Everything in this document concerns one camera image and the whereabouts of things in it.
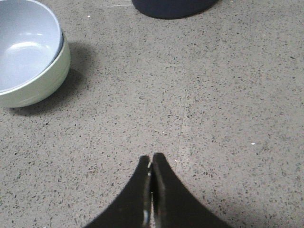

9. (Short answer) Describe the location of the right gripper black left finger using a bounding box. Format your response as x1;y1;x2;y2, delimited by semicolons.
86;155;151;228

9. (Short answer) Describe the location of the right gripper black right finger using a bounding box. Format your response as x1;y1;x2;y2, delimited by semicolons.
152;153;231;228

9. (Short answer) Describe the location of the light green bowl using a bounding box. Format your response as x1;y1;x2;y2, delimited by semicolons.
0;36;71;108

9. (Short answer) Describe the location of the light blue bowl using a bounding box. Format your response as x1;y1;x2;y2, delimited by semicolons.
0;0;63;92

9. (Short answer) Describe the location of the dark blue saucepan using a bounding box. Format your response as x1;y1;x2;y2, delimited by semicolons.
132;0;217;19

